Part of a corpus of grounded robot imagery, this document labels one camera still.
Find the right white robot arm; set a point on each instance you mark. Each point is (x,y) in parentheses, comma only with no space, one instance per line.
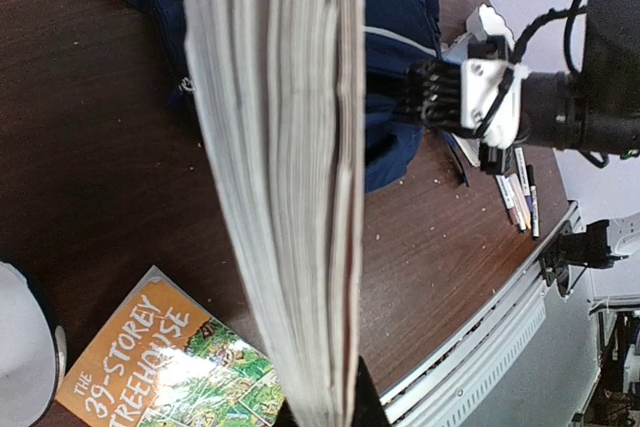
(592,107)

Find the orange Treehouse paperback book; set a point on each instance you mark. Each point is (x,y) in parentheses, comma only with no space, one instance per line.
(163,360)

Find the dark blue Wuthering Heights book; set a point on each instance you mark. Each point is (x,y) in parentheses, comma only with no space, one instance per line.
(469,148)

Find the brown capped white marker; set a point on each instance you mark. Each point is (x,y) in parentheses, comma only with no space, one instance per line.
(508,198)

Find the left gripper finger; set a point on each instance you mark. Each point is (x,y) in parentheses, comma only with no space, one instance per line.
(368,408)

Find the white cup with black base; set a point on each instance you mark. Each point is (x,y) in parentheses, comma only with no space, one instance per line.
(33,349)

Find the front aluminium rail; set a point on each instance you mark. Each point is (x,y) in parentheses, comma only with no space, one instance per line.
(531,356)

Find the white scalloped ceramic bowl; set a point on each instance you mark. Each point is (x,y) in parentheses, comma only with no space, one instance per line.
(485,21)

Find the blue capped white marker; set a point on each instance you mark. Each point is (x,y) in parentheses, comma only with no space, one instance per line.
(521,227)

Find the navy blue student backpack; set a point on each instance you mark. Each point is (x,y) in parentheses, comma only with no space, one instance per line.
(398,33)

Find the pink illustrated paperback book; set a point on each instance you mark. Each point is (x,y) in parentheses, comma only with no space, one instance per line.
(279,88)

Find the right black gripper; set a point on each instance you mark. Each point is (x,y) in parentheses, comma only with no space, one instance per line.
(479,98)

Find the purple capped white marker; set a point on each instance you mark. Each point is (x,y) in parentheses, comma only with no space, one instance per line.
(522,171)

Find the black marker pen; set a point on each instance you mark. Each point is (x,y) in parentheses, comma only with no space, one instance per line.
(534,202)

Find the pink and yellow highlighter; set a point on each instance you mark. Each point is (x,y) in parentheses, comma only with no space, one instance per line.
(520,199)

